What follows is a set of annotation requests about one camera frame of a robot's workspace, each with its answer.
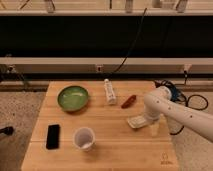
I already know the white sponge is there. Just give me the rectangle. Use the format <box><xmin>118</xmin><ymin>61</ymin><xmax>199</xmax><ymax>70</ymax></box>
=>
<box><xmin>127</xmin><ymin>115</ymin><xmax>148</xmax><ymax>129</ymax></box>

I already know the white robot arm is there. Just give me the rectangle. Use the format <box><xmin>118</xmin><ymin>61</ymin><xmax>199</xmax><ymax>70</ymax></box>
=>
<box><xmin>144</xmin><ymin>86</ymin><xmax>213</xmax><ymax>143</ymax></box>

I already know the white ceramic cup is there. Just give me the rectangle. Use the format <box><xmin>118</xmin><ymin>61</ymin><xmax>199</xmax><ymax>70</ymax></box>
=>
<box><xmin>73</xmin><ymin>127</ymin><xmax>95</xmax><ymax>151</ymax></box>

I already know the red chili pepper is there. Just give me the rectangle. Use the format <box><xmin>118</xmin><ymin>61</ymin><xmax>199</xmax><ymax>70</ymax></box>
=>
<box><xmin>121</xmin><ymin>95</ymin><xmax>136</xmax><ymax>109</ymax></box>

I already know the white tube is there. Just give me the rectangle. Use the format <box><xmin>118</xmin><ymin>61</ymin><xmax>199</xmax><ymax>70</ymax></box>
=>
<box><xmin>104</xmin><ymin>79</ymin><xmax>116</xmax><ymax>105</ymax></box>

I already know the wooden cutting board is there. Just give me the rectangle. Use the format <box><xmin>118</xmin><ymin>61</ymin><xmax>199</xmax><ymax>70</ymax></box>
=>
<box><xmin>21</xmin><ymin>81</ymin><xmax>179</xmax><ymax>171</ymax></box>

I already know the green bowl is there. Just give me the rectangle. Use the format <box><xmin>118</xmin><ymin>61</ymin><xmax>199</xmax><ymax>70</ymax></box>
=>
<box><xmin>57</xmin><ymin>86</ymin><xmax>89</xmax><ymax>112</ymax></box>

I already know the black smartphone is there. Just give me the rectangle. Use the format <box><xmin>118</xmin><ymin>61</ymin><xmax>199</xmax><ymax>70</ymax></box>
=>
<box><xmin>46</xmin><ymin>124</ymin><xmax>60</xmax><ymax>149</ymax></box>

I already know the black object at left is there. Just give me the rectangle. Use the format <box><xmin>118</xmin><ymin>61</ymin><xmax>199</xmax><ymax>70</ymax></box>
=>
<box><xmin>0</xmin><ymin>126</ymin><xmax>14</xmax><ymax>135</ymax></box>

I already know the black hanging cable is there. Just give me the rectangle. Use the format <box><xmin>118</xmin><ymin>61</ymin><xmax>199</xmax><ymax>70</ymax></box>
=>
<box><xmin>99</xmin><ymin>7</ymin><xmax>148</xmax><ymax>78</ymax></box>

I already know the grey metal rail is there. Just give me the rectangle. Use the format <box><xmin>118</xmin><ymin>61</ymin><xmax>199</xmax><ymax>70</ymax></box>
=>
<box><xmin>0</xmin><ymin>57</ymin><xmax>213</xmax><ymax>74</ymax></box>

